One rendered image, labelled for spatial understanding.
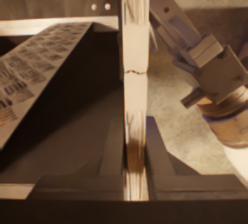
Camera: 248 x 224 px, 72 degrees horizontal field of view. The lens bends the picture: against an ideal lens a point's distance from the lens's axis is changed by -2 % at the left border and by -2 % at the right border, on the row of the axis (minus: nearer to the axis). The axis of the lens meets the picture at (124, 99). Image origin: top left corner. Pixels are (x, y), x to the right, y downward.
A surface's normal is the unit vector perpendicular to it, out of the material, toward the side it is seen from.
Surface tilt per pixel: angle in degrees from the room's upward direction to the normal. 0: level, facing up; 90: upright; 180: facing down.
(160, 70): 0
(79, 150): 90
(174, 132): 0
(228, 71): 9
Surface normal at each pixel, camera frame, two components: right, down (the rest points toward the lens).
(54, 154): -0.03, -0.90
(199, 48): -0.08, 0.29
